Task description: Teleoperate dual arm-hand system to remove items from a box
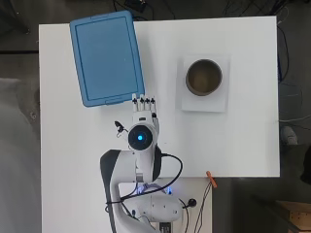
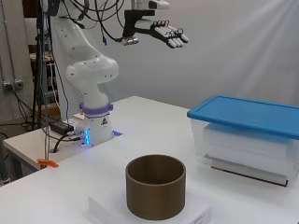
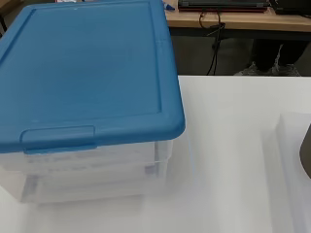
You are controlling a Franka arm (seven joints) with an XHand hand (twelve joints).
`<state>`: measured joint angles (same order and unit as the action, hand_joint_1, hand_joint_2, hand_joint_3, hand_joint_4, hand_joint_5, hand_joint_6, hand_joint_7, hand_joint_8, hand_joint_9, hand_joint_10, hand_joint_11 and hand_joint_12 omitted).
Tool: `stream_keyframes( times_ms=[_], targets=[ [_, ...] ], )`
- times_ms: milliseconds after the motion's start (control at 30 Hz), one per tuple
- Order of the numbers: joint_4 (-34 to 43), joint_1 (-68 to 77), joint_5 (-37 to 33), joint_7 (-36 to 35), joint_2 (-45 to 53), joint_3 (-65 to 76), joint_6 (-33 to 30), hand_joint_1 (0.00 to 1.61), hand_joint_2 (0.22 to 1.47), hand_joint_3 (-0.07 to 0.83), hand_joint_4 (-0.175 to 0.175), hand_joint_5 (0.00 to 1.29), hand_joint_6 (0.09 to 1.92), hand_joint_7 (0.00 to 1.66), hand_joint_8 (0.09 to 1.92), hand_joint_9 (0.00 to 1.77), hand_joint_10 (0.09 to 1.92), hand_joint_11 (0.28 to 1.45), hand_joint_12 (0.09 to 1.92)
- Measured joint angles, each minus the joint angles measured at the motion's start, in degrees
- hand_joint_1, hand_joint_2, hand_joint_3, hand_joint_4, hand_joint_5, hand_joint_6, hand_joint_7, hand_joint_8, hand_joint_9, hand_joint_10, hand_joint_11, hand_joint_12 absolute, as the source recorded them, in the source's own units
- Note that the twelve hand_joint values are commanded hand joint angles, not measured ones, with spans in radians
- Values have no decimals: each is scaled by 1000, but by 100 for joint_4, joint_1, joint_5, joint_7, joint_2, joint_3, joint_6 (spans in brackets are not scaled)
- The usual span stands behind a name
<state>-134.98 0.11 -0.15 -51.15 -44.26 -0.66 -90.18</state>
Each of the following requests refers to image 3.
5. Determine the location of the blue plastic lid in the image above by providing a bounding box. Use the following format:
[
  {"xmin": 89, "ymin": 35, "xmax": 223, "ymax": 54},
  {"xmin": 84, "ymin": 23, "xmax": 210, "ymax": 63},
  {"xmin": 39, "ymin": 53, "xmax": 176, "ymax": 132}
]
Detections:
[{"xmin": 0, "ymin": 0, "xmax": 187, "ymax": 155}]

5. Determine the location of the clear plastic box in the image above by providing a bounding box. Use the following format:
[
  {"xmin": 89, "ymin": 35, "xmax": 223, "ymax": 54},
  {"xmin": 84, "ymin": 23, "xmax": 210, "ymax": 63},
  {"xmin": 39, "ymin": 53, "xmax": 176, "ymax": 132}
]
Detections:
[{"xmin": 0, "ymin": 137, "xmax": 175, "ymax": 205}]

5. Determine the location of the person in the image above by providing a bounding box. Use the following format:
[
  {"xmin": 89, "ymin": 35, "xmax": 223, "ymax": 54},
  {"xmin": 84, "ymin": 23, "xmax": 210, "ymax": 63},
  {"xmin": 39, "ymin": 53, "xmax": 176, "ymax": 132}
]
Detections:
[{"xmin": 233, "ymin": 38, "xmax": 309, "ymax": 78}]

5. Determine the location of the wooden desk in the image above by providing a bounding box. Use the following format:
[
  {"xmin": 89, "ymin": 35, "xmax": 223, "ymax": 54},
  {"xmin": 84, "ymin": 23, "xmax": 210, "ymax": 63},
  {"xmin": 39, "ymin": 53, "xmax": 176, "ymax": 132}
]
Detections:
[{"xmin": 163, "ymin": 0, "xmax": 311, "ymax": 34}]

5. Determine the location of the black laptop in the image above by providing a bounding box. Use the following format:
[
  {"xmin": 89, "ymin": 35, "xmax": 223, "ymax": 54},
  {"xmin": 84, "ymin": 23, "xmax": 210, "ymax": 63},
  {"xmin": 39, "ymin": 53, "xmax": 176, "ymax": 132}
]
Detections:
[{"xmin": 177, "ymin": 0, "xmax": 271, "ymax": 14}]

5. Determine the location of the white flat box stand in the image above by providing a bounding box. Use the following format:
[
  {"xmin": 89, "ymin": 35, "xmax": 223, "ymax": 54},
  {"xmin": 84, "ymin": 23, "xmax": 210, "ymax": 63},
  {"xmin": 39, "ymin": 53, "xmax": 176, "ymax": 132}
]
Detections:
[{"xmin": 275, "ymin": 111, "xmax": 311, "ymax": 233}]

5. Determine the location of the brown round tub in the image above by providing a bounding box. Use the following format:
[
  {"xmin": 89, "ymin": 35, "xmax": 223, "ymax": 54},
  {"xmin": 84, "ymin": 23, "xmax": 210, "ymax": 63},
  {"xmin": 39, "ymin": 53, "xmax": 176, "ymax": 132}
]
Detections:
[{"xmin": 298, "ymin": 121, "xmax": 311, "ymax": 180}]

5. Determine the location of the black case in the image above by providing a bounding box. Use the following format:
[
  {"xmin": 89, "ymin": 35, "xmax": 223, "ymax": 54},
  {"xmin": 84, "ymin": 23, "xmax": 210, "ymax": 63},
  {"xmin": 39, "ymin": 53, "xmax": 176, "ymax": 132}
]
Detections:
[{"xmin": 270, "ymin": 0, "xmax": 311, "ymax": 17}]

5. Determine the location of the black hanging desk cable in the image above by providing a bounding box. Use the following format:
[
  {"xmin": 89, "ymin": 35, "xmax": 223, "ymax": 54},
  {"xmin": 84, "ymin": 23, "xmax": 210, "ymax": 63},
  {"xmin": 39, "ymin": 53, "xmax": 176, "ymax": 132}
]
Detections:
[{"xmin": 198, "ymin": 9, "xmax": 226, "ymax": 76}]

